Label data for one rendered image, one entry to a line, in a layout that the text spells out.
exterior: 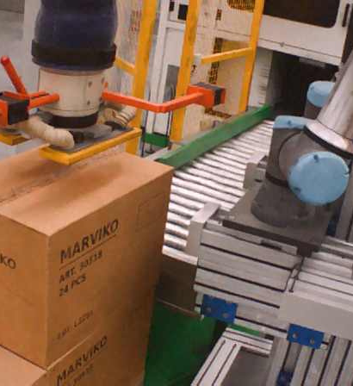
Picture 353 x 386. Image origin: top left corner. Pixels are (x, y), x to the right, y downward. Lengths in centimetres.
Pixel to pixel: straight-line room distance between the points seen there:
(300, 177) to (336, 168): 7
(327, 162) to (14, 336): 92
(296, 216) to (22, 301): 69
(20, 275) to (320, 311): 71
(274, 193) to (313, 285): 22
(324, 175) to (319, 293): 27
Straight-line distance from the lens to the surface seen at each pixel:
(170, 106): 154
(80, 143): 154
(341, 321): 128
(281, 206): 132
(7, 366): 160
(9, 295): 155
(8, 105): 139
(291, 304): 128
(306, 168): 114
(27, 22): 311
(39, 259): 142
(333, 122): 117
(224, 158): 321
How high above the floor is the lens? 158
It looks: 23 degrees down
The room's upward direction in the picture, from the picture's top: 8 degrees clockwise
